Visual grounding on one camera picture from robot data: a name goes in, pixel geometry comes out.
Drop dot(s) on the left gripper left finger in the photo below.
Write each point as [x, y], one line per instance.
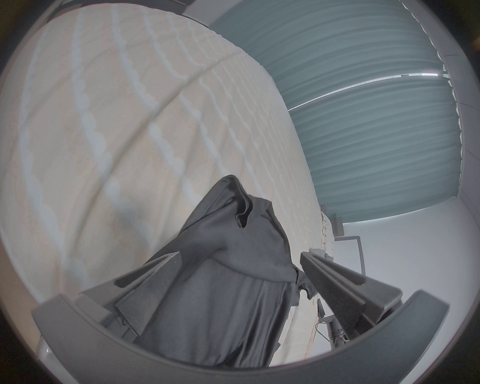
[105, 294]

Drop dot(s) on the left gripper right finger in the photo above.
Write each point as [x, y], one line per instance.
[348, 296]

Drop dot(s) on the black T-shirt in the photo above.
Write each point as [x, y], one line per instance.
[225, 281]

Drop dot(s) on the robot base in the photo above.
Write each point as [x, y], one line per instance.
[335, 330]

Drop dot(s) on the bed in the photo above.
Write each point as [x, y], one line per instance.
[112, 131]

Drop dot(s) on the blue-green curtain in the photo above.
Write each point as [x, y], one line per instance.
[375, 161]
[318, 48]

